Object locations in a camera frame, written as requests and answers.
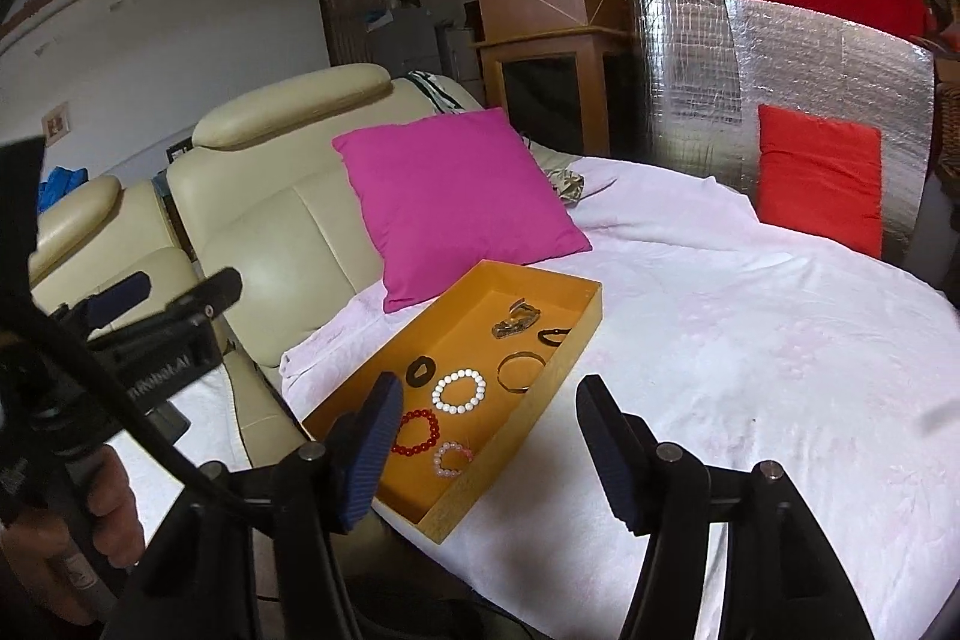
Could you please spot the small wall picture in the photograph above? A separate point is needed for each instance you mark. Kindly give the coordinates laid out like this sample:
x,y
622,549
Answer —
x,y
57,121

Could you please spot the cream leather sofa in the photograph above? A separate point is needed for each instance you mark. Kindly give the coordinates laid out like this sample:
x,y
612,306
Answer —
x,y
285,220

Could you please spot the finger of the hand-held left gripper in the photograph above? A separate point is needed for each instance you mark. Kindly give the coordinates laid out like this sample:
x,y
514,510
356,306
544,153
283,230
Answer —
x,y
120,299
214,291

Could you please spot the silver foil insulation panel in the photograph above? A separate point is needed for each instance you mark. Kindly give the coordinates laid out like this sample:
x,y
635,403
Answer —
x,y
690,85

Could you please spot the small red pillow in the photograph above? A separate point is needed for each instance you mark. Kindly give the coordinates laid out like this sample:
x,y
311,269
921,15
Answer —
x,y
817,183

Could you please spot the blue crumpled cloth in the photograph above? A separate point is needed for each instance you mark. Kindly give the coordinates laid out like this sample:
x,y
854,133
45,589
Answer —
x,y
64,186

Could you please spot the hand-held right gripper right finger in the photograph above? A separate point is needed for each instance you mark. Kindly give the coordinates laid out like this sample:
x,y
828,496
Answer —
x,y
607,452

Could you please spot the gold bangle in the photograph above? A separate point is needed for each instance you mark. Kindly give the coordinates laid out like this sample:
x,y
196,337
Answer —
x,y
501,377

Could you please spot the wicker basket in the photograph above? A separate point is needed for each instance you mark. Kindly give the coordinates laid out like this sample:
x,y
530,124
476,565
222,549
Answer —
x,y
949,123

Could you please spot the striped black white cloth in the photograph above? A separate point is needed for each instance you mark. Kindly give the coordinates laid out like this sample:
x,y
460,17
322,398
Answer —
x,y
431,91

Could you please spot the person's left hand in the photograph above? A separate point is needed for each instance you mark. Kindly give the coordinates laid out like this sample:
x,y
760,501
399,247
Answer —
x,y
116,512

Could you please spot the white blanket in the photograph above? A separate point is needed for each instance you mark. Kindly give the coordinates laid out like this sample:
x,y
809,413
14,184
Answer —
x,y
750,347

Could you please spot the orange jewelry tray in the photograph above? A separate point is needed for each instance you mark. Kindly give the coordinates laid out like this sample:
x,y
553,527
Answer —
x,y
480,287

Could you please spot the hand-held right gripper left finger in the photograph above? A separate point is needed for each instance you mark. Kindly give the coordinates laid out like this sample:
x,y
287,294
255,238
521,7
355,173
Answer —
x,y
371,452

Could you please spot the magenta pillow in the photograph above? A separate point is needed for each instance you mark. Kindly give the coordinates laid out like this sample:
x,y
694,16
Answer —
x,y
457,197

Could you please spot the patterned crumpled cloth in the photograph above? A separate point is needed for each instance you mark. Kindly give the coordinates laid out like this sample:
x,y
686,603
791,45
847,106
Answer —
x,y
570,183

